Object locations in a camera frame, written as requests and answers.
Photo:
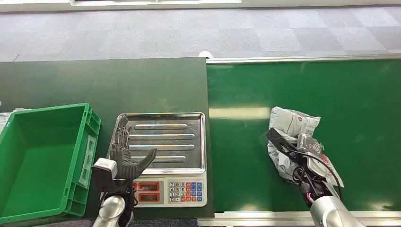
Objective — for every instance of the digital weighing scale steel pan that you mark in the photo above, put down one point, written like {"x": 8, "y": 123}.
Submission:
{"x": 175, "y": 137}

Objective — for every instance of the green conveyor belt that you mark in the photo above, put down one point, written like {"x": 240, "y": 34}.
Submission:
{"x": 244, "y": 87}

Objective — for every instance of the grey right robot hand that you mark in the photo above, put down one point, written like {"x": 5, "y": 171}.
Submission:
{"x": 316, "y": 166}

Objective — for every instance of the white plastic bag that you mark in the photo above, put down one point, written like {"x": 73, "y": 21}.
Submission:
{"x": 6, "y": 117}

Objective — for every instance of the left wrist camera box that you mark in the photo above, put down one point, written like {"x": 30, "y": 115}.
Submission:
{"x": 105, "y": 165}

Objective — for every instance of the grey courier package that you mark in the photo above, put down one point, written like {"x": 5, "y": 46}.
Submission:
{"x": 289, "y": 122}

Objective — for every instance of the green plastic crate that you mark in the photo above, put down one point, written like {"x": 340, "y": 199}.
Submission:
{"x": 40, "y": 163}

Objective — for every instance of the white conveyor roller end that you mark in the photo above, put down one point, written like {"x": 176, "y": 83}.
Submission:
{"x": 206, "y": 54}

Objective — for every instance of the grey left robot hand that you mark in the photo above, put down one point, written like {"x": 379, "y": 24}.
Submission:
{"x": 125, "y": 166}

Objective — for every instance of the aluminium conveyor side rail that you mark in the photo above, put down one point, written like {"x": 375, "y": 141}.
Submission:
{"x": 297, "y": 59}
{"x": 250, "y": 218}

